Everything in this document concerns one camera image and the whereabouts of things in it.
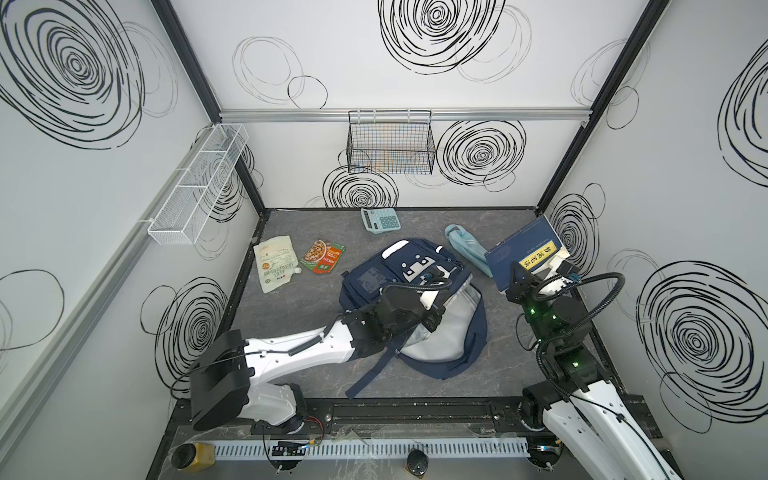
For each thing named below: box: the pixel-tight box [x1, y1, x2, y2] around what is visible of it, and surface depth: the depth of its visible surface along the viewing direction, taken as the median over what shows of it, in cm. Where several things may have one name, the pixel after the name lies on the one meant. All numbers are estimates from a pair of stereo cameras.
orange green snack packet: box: [299, 239, 347, 274], surface depth 107 cm
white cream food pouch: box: [253, 235, 302, 294], surface depth 106 cm
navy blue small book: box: [484, 214, 570, 292], surface depth 71 cm
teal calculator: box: [360, 208, 401, 234], surface depth 117 cm
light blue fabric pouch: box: [444, 224, 493, 278], surface depth 107 cm
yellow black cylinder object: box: [171, 442, 215, 473], surface depth 64 cm
